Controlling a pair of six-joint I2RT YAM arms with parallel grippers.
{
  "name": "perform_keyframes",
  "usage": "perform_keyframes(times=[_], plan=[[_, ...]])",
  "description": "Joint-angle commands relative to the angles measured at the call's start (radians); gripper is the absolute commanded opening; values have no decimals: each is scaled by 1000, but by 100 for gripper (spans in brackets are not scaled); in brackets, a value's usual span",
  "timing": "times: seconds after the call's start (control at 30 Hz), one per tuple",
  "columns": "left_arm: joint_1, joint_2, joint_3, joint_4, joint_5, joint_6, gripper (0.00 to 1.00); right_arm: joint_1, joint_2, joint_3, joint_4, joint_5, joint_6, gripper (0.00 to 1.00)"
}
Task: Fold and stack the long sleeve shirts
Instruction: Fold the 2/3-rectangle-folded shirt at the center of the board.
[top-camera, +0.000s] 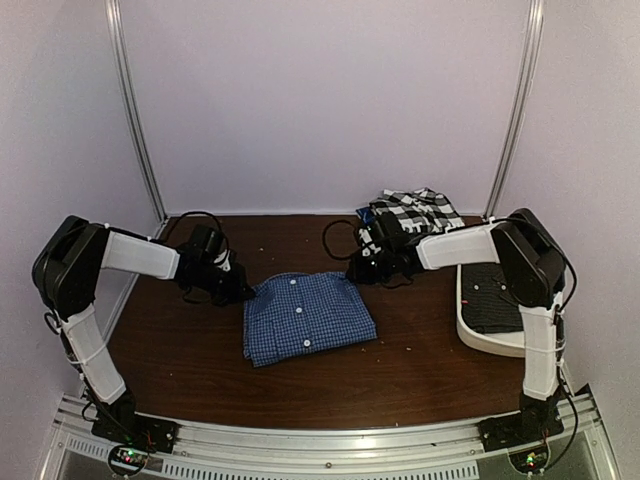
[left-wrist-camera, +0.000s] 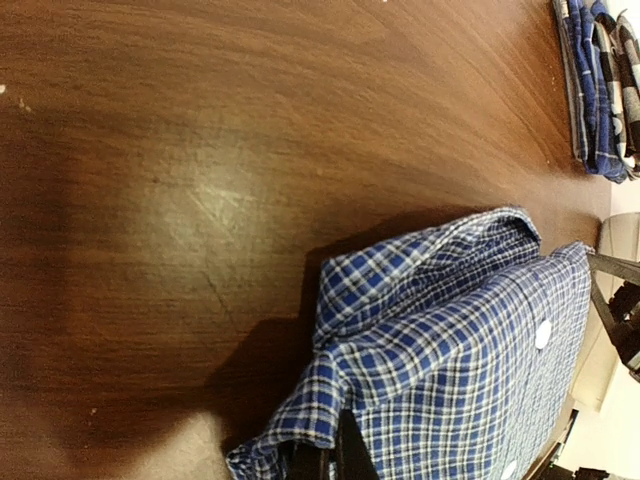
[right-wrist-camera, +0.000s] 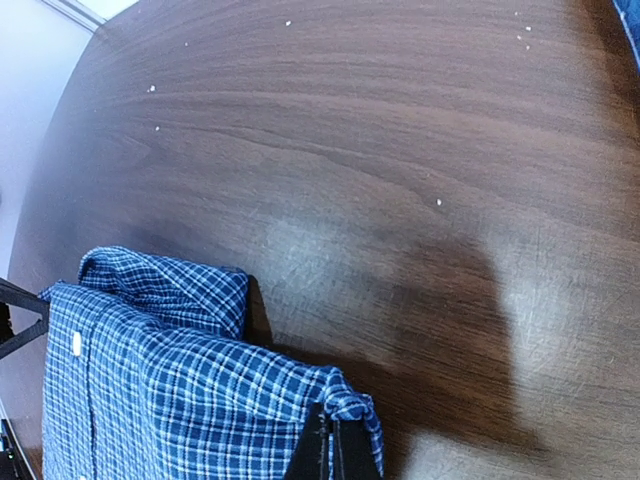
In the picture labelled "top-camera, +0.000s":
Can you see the dark blue folded printed shirt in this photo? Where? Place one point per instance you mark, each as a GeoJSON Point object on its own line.
{"type": "Point", "coordinates": [367, 217]}

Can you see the aluminium front rail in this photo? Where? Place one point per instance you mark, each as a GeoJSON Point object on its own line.
{"type": "Point", "coordinates": [448, 450]}

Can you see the white plastic bin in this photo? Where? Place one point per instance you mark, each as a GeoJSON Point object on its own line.
{"type": "Point", "coordinates": [501, 344]}

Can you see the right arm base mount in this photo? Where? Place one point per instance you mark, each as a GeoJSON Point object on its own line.
{"type": "Point", "coordinates": [497, 433]}

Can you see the left aluminium frame post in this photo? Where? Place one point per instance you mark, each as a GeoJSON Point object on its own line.
{"type": "Point", "coordinates": [132, 113]}

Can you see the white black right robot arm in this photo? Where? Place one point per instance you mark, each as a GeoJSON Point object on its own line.
{"type": "Point", "coordinates": [533, 266]}

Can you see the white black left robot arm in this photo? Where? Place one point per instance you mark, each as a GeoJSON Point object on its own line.
{"type": "Point", "coordinates": [66, 274]}

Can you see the blue checked long sleeve shirt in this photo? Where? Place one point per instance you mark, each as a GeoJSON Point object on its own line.
{"type": "Point", "coordinates": [297, 314]}

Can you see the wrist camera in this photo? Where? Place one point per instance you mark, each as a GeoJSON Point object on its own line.
{"type": "Point", "coordinates": [208, 247]}
{"type": "Point", "coordinates": [384, 234]}

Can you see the circuit board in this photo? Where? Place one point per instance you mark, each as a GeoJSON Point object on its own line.
{"type": "Point", "coordinates": [529, 461]}
{"type": "Point", "coordinates": [125, 460]}

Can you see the aluminium frame post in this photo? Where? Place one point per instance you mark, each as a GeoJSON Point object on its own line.
{"type": "Point", "coordinates": [132, 113]}
{"type": "Point", "coordinates": [527, 69]}

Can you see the left circuit board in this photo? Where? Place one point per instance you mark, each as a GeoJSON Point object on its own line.
{"type": "Point", "coordinates": [125, 460]}

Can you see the black white plaid folded shirt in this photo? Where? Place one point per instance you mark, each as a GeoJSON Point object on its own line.
{"type": "Point", "coordinates": [421, 211]}

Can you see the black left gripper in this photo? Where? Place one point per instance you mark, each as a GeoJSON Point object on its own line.
{"type": "Point", "coordinates": [239, 291]}

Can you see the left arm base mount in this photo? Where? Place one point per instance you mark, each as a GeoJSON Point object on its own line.
{"type": "Point", "coordinates": [142, 432]}

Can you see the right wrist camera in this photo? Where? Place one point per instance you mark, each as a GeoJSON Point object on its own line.
{"type": "Point", "coordinates": [384, 234]}

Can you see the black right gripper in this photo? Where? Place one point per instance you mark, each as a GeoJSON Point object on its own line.
{"type": "Point", "coordinates": [358, 274]}

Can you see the right aluminium frame post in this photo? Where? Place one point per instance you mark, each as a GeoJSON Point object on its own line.
{"type": "Point", "coordinates": [527, 69]}

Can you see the dark striped folded shirt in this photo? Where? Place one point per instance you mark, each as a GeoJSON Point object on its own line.
{"type": "Point", "coordinates": [487, 305]}

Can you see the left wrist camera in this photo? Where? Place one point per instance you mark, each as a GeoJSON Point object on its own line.
{"type": "Point", "coordinates": [208, 247]}

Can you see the right circuit board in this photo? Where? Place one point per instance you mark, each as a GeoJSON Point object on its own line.
{"type": "Point", "coordinates": [529, 461]}

